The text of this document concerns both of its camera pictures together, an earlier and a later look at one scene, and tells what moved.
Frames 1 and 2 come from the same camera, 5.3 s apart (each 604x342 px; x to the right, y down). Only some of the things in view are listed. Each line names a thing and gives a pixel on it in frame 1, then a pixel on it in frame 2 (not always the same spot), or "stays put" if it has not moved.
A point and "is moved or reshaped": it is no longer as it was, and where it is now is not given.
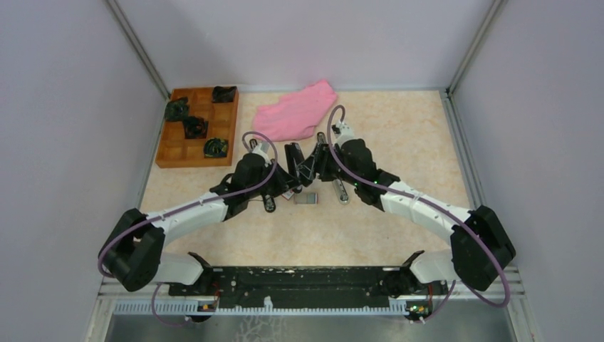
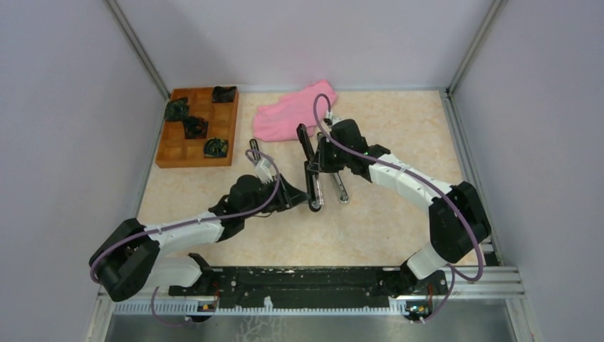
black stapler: (269, 203) is moved or reshaped
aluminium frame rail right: (466, 153) stays put
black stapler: (293, 156) to (312, 169)
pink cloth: (294, 116) stays put
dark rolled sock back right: (223, 95) stays put
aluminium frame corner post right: (497, 8) stays put
